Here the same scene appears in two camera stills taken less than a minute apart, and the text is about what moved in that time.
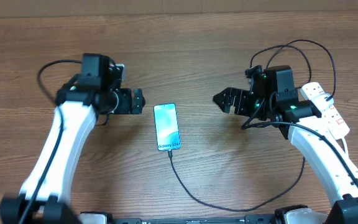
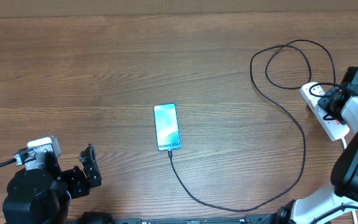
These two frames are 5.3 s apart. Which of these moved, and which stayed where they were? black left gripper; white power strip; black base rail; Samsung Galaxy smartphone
Moved: black left gripper
Stayed: black base rail; Samsung Galaxy smartphone; white power strip
